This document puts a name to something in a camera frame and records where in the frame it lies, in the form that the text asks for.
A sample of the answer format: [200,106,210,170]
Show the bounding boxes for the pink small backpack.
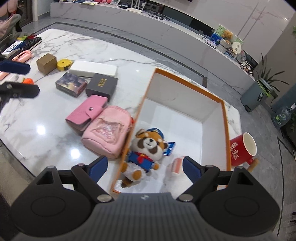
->
[81,106,132,159]

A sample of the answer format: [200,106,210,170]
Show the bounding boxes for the yellow tape measure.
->
[57,59,73,71]

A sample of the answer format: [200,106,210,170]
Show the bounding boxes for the illustrated book box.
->
[55,72,88,97]

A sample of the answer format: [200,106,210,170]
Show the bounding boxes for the long white box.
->
[69,60,117,78]

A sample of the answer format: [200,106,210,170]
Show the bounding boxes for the orange crochet fruit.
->
[22,78,34,85]

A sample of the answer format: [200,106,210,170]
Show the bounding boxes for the blue white slim box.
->
[1,40,25,59]

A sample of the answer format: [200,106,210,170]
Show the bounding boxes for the pink handheld fan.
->
[12,50,33,63]

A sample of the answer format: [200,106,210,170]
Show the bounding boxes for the pink striped item in box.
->
[165,156,185,183]

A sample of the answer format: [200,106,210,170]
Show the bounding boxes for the black remote keyboard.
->
[17,37,42,53]

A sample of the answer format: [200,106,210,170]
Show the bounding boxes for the blue card tag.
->
[163,142,176,156]

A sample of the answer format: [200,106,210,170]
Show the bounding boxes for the brown cardboard cube box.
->
[36,53,57,75]

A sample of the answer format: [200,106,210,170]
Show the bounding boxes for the orange white storage box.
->
[111,69,231,197]

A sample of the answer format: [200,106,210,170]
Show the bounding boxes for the red panda plush toy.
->
[121,128,168,188]

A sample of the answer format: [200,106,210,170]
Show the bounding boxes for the pink snap wallet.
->
[65,95,108,132]

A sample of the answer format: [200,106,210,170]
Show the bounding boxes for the red mug white interior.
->
[230,132,259,172]

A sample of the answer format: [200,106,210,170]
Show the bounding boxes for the black gift box gold text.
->
[85,73,118,102]

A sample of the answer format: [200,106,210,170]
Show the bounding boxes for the grey trash bin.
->
[240,78,269,113]

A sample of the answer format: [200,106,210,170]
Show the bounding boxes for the water jug bottle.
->
[271,106,293,128]

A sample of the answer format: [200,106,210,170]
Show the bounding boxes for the green potted plant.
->
[257,54,290,97]

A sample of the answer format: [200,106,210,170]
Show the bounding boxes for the round white fan sign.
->
[232,42,242,54]

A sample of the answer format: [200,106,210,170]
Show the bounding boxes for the small bear plush on shelf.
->
[222,29,233,41]

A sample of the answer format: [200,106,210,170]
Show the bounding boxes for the white router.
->
[126,0,146,14]

